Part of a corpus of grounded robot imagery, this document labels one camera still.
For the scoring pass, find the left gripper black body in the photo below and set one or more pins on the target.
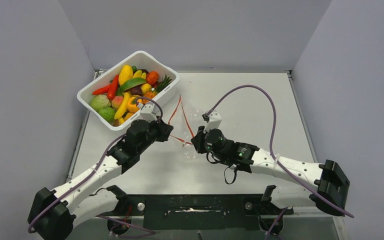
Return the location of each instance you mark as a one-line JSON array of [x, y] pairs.
[[156, 131]]

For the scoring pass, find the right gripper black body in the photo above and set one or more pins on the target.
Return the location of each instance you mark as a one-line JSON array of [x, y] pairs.
[[202, 146]]

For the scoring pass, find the clear zip bag red zipper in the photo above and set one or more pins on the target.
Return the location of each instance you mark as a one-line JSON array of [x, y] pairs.
[[186, 119]]

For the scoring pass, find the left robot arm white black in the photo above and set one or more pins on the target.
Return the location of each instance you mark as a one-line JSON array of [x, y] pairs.
[[55, 213]]

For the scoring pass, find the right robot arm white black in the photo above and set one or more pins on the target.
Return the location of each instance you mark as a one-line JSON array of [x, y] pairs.
[[323, 185]]

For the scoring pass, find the yellow bell pepper toy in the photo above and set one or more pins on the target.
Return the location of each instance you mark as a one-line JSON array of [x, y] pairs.
[[134, 103]]

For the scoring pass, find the yellow banana toy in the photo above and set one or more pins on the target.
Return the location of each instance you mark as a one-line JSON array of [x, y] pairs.
[[123, 107]]

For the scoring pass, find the yellow lemon toy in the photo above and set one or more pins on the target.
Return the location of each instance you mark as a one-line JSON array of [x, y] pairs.
[[145, 88]]

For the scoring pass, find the pineapple toy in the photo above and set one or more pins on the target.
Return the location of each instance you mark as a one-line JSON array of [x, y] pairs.
[[161, 85]]

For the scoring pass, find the peach toy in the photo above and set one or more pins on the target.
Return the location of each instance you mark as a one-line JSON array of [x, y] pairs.
[[117, 102]]

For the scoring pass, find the green cabbage toy lower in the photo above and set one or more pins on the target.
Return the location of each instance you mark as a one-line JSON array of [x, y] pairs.
[[107, 113]]

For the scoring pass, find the green cabbage toy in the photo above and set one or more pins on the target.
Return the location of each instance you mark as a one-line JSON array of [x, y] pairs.
[[99, 102], [107, 113]]

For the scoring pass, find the orange tomato toy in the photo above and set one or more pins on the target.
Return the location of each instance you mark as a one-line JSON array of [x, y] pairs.
[[152, 78]]

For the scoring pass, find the red chili pepper toy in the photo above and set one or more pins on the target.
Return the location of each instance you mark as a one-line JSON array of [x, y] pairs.
[[111, 93]]

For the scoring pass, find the green cabbage toy upper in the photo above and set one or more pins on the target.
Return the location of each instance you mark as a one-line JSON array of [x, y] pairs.
[[99, 102]]

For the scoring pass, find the yellow mango toy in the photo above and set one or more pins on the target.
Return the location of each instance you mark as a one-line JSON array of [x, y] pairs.
[[125, 74]]

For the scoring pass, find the orange carrot toy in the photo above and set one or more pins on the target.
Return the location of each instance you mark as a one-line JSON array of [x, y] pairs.
[[102, 90]]

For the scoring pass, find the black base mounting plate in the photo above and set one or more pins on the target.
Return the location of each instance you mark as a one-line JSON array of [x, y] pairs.
[[249, 212]]

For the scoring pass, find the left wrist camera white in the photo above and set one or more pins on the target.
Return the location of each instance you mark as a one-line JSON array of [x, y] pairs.
[[147, 112]]

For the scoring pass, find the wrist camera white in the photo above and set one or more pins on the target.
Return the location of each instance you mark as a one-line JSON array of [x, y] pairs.
[[213, 121], [147, 112]]

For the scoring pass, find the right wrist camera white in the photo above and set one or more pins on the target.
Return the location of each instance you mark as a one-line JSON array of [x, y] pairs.
[[213, 121]]

